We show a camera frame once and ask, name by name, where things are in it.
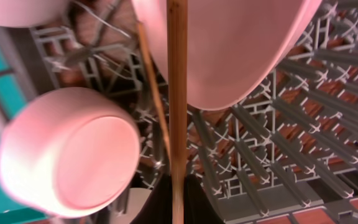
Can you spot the wooden chopstick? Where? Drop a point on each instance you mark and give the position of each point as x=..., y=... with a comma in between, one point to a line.
x=177, y=32
x=144, y=48

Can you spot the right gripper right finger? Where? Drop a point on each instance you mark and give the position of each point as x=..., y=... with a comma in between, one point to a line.
x=197, y=208

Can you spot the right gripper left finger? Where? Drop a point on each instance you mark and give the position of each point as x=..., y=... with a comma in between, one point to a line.
x=158, y=207

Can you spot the large white plate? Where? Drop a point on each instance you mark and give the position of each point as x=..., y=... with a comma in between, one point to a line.
x=234, y=44

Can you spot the grey bowl with rice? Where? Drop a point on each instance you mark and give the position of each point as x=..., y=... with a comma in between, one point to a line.
x=29, y=13

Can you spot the small pink-white bowl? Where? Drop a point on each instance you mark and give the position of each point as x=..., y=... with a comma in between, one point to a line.
x=69, y=153

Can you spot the grey dishwasher rack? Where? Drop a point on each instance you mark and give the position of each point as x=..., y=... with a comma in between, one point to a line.
x=298, y=127

